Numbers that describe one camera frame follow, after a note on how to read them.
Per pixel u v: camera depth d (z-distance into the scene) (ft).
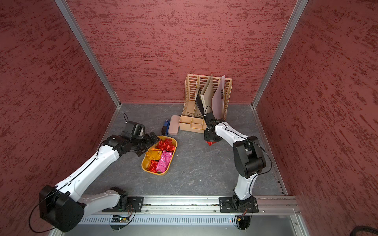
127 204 2.36
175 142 3.01
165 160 2.67
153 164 2.72
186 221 2.54
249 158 1.60
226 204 2.41
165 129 3.30
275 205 2.49
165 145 2.93
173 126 3.38
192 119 3.33
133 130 2.01
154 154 2.77
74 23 2.52
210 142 3.10
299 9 2.34
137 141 2.14
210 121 2.47
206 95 3.02
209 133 2.66
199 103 3.42
